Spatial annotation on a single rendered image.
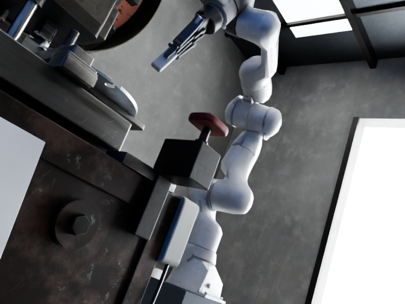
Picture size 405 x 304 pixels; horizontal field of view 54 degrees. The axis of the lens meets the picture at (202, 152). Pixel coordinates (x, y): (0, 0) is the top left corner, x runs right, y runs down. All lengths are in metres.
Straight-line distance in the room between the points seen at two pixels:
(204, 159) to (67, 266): 0.28
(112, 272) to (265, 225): 5.12
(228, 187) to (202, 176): 0.64
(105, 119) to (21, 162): 0.19
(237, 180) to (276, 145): 4.93
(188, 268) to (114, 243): 0.62
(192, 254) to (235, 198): 0.23
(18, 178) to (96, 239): 0.18
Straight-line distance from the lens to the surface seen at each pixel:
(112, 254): 0.72
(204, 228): 1.33
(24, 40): 0.82
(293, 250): 5.50
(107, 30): 0.95
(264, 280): 5.58
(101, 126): 0.71
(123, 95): 0.86
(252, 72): 1.36
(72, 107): 0.68
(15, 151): 0.58
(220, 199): 1.33
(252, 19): 1.21
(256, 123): 1.45
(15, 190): 0.58
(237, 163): 1.41
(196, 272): 1.31
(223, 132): 0.73
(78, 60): 0.66
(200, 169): 0.69
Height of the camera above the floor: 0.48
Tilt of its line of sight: 17 degrees up
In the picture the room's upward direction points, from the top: 21 degrees clockwise
